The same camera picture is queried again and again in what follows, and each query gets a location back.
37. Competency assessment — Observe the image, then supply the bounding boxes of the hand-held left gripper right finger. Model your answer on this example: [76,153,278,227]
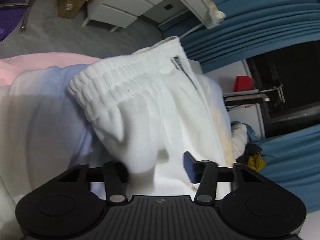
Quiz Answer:
[184,151,264,203]

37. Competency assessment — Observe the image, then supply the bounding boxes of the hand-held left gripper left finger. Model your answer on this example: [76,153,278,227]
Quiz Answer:
[58,160,128,203]

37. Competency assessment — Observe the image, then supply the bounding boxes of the white pants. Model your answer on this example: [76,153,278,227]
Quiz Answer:
[67,36,248,198]

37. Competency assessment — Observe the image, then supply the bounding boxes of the black garment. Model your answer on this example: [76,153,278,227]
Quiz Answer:
[236,142,262,166]

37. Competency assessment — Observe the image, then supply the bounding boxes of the mustard yellow garment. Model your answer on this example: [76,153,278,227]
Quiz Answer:
[247,154,266,172]

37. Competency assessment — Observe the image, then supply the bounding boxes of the silver black tripod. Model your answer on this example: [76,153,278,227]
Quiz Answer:
[222,84,286,111]

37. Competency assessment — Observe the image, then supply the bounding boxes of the red cloth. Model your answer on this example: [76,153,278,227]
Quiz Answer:
[233,75,254,92]

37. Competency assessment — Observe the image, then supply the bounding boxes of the pastel tie-dye blanket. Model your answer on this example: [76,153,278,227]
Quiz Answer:
[0,52,257,240]

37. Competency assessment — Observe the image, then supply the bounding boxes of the dark window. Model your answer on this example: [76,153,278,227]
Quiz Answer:
[244,41,320,138]

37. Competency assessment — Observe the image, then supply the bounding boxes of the tissue box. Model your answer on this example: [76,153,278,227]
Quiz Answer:
[207,1,226,27]

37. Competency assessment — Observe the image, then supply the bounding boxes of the white dressing table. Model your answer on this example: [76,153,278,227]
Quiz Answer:
[82,0,226,33]

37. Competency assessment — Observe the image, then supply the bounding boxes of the metal pole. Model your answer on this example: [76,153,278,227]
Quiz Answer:
[20,0,42,32]

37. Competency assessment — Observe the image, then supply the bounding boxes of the purple floor mat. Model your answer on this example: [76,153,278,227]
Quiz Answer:
[0,0,27,43]

